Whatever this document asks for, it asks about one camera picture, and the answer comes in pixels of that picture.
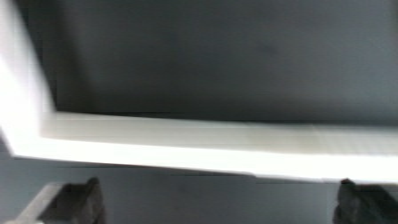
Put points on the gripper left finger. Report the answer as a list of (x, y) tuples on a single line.
[(66, 204)]

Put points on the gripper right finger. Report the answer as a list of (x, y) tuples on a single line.
[(367, 204)]

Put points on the white front fence bar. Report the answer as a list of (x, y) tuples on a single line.
[(311, 152)]

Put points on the white fence bar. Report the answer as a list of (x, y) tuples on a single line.
[(311, 152), (25, 100)]

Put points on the white right fence bar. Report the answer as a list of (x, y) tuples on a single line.
[(25, 100)]

